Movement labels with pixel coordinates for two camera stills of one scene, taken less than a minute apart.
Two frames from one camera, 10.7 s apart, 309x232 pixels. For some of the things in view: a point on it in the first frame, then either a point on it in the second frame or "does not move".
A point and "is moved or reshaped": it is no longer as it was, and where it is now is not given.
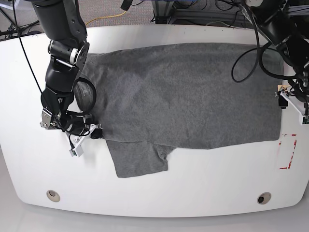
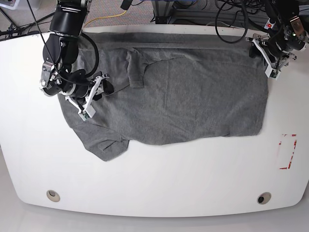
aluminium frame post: x=161 y=9 does not move
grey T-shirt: x=151 y=99 is moved or reshaped
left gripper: x=77 y=127 -> x=80 y=93
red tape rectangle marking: x=279 y=143 does not move
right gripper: x=298 y=95 -> x=278 y=49
